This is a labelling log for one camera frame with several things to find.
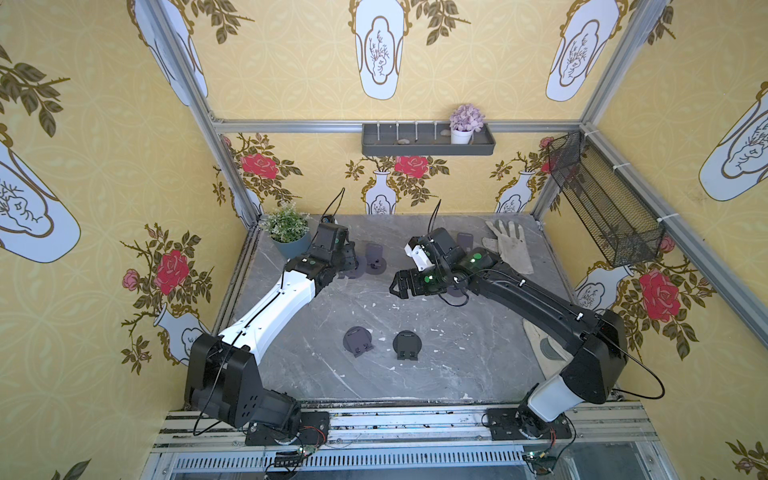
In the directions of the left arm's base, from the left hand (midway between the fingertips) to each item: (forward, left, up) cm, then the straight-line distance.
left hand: (349, 252), depth 86 cm
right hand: (-14, -14, 0) cm, 20 cm away
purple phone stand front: (-19, -2, -18) cm, 26 cm away
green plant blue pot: (+14, +21, -5) cm, 25 cm away
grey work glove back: (+17, -58, -18) cm, 63 cm away
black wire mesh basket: (+2, -76, +8) cm, 77 cm away
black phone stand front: (-20, -16, -18) cm, 32 cm away
